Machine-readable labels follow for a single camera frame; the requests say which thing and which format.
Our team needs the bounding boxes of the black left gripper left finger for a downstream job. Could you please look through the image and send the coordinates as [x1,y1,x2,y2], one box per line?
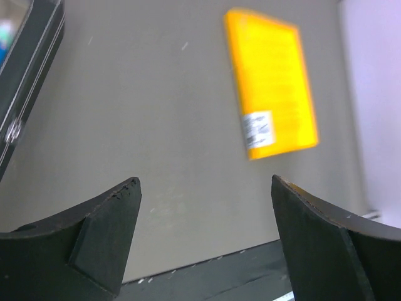
[1,177,141,300]

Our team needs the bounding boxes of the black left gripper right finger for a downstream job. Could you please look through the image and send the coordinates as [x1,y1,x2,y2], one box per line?
[271,175,400,300]

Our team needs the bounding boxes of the yellow plastic folder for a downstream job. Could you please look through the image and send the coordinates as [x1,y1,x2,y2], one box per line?
[224,8,319,160]

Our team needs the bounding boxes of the black framed wooden tray box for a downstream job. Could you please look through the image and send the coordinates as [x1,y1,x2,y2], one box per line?
[1,1,65,173]

